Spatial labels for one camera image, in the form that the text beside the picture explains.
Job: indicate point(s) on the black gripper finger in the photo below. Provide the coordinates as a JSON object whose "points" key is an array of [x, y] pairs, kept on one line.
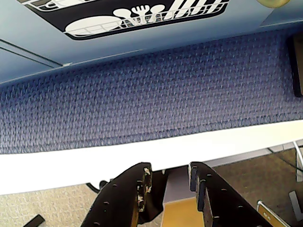
{"points": [[118, 201], [225, 201]]}

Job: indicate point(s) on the blue cabinet door dishwasher print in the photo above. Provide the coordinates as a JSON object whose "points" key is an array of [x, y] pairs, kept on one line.
{"points": [[118, 16]]}

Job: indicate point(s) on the yellow wooden board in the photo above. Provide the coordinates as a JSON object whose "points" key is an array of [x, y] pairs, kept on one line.
{"points": [[180, 212]]}

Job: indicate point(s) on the yellow labelled metal-framed sign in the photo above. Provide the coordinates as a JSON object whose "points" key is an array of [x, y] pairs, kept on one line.
{"points": [[270, 216]]}

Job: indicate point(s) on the black flat bar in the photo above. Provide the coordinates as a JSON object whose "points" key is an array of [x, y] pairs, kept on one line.
{"points": [[33, 221]]}

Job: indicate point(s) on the dark edged wooden board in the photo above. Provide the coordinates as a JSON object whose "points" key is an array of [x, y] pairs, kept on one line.
{"points": [[298, 66]]}

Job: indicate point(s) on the blue toy kitchen body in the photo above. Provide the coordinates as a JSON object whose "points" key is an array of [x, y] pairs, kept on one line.
{"points": [[19, 69]]}

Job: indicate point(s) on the grey metal frame leg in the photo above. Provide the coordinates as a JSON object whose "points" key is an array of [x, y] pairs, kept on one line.
{"points": [[299, 156]]}

